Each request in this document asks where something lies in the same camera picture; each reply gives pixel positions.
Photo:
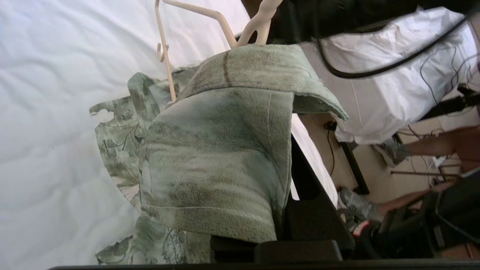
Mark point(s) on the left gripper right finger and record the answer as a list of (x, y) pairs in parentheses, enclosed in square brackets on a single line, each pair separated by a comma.
[(315, 221)]

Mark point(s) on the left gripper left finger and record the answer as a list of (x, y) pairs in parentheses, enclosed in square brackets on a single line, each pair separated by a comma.
[(228, 251)]

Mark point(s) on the green floral short-sleeve shirt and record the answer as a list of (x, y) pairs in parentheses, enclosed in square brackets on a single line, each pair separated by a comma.
[(217, 150)]

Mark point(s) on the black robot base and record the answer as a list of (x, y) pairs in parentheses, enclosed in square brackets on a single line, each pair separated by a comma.
[(431, 225)]

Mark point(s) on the grey sneaker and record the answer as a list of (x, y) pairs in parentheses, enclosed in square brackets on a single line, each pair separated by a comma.
[(392, 152), (356, 204)]

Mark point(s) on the bare person leg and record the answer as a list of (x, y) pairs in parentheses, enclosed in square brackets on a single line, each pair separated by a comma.
[(405, 202), (446, 144)]

